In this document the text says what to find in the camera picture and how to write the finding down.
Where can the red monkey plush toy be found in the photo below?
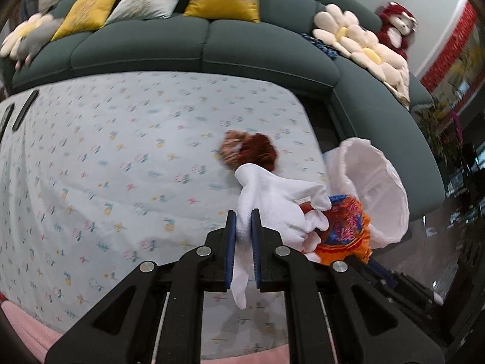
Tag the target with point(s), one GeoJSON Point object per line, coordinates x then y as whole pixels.
{"type": "Point", "coordinates": [396, 26]}

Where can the blue knitted cloth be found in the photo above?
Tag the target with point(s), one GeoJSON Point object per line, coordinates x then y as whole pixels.
{"type": "Point", "coordinates": [320, 45]}

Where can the black tablecloth clip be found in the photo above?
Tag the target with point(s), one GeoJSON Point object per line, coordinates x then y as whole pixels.
{"type": "Point", "coordinates": [5, 121]}
{"type": "Point", "coordinates": [24, 110]}

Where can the green potted plant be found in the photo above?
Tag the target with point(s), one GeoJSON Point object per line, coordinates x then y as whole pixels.
{"type": "Point", "coordinates": [439, 132]}

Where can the white glove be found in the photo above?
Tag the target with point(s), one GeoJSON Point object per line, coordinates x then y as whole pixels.
{"type": "Point", "coordinates": [272, 193]}

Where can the red patterned wall hanging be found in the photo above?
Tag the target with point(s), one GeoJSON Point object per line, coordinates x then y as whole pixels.
{"type": "Point", "coordinates": [451, 45]}

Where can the dark cabinet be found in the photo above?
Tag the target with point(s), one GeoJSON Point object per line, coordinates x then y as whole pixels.
{"type": "Point", "coordinates": [468, 182]}

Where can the white flower cushion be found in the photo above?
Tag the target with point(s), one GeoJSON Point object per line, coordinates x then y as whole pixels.
{"type": "Point", "coordinates": [373, 58]}
{"type": "Point", "coordinates": [343, 30]}
{"type": "Point", "coordinates": [22, 32]}

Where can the white plastic bag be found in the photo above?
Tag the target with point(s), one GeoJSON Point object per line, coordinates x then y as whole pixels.
{"type": "Point", "coordinates": [379, 182]}

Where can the floral tablecloth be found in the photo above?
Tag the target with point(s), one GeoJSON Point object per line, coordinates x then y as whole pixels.
{"type": "Point", "coordinates": [113, 140]}

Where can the grey plush toy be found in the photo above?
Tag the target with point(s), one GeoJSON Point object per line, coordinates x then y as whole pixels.
{"type": "Point", "coordinates": [32, 43]}

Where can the cream patterned cushion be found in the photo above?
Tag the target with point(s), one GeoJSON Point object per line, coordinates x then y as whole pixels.
{"type": "Point", "coordinates": [399, 91]}

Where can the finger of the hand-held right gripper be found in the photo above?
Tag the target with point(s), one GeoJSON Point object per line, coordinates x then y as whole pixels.
{"type": "Point", "coordinates": [380, 273]}

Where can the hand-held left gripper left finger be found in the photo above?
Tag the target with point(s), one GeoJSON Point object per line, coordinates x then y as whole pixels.
{"type": "Point", "coordinates": [230, 235]}

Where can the orange snack packet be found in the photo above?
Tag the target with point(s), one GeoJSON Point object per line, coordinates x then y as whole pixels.
{"type": "Point", "coordinates": [344, 231]}

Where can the dark green sofa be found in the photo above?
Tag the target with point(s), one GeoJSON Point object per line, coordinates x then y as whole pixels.
{"type": "Point", "coordinates": [265, 45]}

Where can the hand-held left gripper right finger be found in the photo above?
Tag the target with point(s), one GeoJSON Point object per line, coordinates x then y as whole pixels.
{"type": "Point", "coordinates": [257, 242]}

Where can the pink fleece cloth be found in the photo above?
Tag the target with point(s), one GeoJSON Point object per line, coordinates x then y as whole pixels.
{"type": "Point", "coordinates": [26, 330]}

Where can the red-brown plush toy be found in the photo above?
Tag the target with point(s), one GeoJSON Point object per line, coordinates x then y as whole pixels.
{"type": "Point", "coordinates": [261, 148]}

